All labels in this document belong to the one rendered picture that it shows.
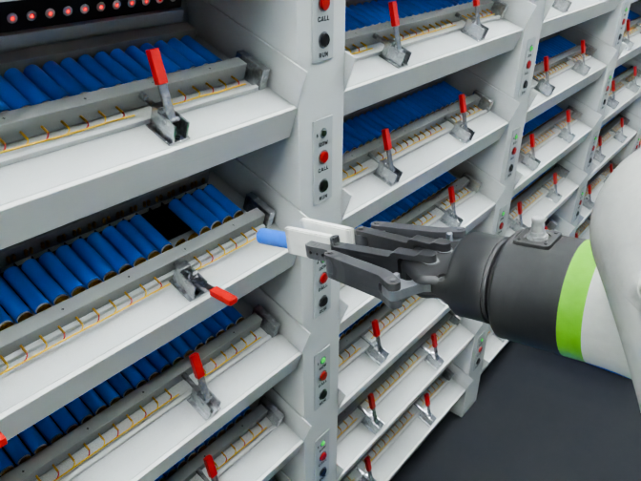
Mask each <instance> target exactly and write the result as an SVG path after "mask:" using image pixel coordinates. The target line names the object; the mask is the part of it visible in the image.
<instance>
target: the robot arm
mask: <svg viewBox="0 0 641 481"><path fill-rule="evenodd" d="M544 222H545V217H544V216H541V215H535V216H532V217H531V227H527V228H525V229H520V230H518V231H516V232H515V233H514V234H512V235H511V236H510V237H505V236H499V235H494V234H488V233H483V232H470V233H468V234H467V233H466V229H465V228H464V227H460V226H459V227H435V226H425V225H416V224H406V223H397V222H387V221H373V222H371V227H365V226H360V227H357V228H356V229H354V228H353V227H348V226H343V225H339V224H335V223H330V222H325V221H320V220H312V219H308V218H302V219H300V225H301V228H298V227H293V226H287V227H285V228H284V230H285V236H286V242H287V248H288V253H290V254H294V255H298V256H303V257H306V258H309V259H313V260H317V261H324V262H325V265H326V273H327V277H328V278H330V279H332V280H335V281H337V282H341V283H343V284H345V285H348V286H350V287H353V288H355V289H357V290H360V291H361V292H364V293H366V294H368V295H371V296H373V297H376V298H378V299H380V300H382V301H383V302H384V303H385V304H386V305H387V306H388V307H389V308H391V309H399V308H401V307H402V306H403V301H402V299H403V298H406V297H410V296H413V295H417V296H419V297H421V298H426V299H430V298H432V299H441V300H443V301H444V302H445V303H446V304H447V305H448V306H449V308H450V309H451V311H452V312H453V313H455V314H456V315H458V316H461V317H465V318H469V319H471V320H475V321H478V322H482V323H486V324H490V326H491V328H492V330H493V332H494V334H495V335H496V336H497V337H499V338H502V339H505V340H509V341H512V342H515V343H518V344H522V345H528V346H531V347H535V348H538V349H542V350H544V351H548V352H551V353H555V354H558V355H562V356H565V357H569V358H571V359H574V360H578V361H581V362H585V363H588V364H592V365H595V366H600V367H602V368H605V369H608V370H610V371H613V372H616V373H618V374H620V375H623V376H625V377H628V378H630V379H632V382H633V386H634V389H635V393H636V397H637V400H638V404H639V407H640V411H641V148H639V149H638V150H636V151H635V152H633V153H632V154H630V155H629V156H628V157H626V158H625V159H624V160H623V161H622V162H621V163H620V164H619V165H618V166H617V167H616V168H615V169H614V170H613V171H612V173H611V174H610V175H609V177H608V178H607V180H606V181H605V183H604V184H603V186H602V188H601V189H600V191H599V193H598V196H597V198H596V200H595V203H594V205H593V209H592V213H591V218H590V225H589V240H586V239H580V238H574V237H568V236H562V233H561V232H558V231H551V230H546V229H545V224H544ZM384 231H385V232H384Z"/></svg>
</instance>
